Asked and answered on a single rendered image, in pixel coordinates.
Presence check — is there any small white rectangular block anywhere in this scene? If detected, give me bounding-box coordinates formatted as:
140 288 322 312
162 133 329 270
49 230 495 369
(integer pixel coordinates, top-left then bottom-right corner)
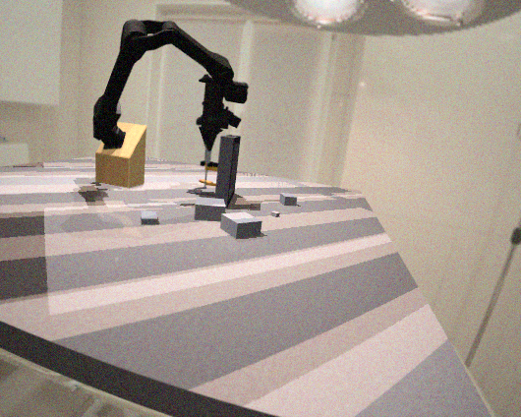
142 210 157 225

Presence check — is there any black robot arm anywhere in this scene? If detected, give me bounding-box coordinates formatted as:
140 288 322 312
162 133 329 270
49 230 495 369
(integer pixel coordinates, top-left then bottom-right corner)
93 19 248 149

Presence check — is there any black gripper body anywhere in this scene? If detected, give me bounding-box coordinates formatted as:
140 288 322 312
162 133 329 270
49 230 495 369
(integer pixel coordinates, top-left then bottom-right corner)
196 98 228 130

